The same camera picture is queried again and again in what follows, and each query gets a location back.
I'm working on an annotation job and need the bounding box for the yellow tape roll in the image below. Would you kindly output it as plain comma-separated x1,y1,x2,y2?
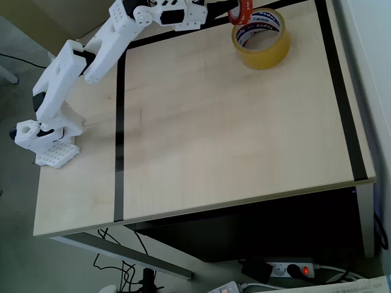
232,8,292,71

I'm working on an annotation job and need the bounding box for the tangled black floor cable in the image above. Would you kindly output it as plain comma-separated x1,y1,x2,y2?
92,227,164,293

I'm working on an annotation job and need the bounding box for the thin black cable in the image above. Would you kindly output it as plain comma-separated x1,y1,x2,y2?
0,53,48,70

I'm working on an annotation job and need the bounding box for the thick white cable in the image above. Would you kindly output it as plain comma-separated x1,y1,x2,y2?
313,264,366,284

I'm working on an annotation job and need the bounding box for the white furniture foot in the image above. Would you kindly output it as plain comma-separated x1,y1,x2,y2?
0,63,20,85

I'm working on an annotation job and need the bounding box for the red tape roll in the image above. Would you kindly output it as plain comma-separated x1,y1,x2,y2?
228,0,255,26

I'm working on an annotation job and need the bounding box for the white power strip orange switch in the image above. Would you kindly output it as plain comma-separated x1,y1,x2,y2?
206,280,243,293

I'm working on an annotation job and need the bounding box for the white power strip red switch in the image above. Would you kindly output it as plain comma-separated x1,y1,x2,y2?
265,258,316,279

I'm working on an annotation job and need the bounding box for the black power adapter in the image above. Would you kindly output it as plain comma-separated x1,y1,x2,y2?
241,259,274,284

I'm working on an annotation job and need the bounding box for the printed paper sheet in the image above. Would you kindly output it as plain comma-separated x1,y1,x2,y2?
268,273,391,293

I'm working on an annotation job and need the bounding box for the looped black cable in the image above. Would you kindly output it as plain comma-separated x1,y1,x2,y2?
373,212,389,251

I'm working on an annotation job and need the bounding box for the long black tape strip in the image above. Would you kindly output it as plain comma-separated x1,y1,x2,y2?
113,45,128,223
314,0,369,182
125,0,310,52

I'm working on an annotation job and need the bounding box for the brown cardboard box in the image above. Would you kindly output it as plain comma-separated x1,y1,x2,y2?
0,0,119,42

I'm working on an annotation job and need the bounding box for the grey metal table frame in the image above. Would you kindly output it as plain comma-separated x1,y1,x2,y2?
48,182,376,280

